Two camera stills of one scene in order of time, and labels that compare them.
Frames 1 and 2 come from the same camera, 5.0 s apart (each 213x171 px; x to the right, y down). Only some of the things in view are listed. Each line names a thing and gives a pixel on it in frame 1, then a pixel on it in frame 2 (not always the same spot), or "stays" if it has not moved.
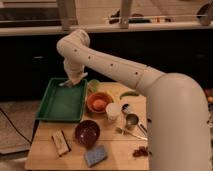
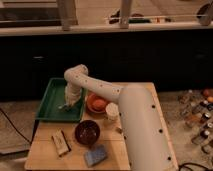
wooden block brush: x=60 y=142 stays
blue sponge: x=94 y=156 stays
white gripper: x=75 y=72 → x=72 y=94
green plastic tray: x=62 y=104 stays
